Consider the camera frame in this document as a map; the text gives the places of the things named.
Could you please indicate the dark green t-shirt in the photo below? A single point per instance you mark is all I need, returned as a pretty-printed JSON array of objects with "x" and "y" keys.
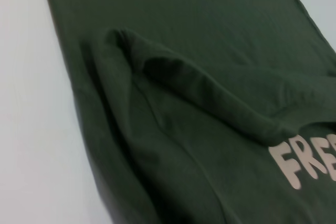
[{"x": 183, "y": 90}]

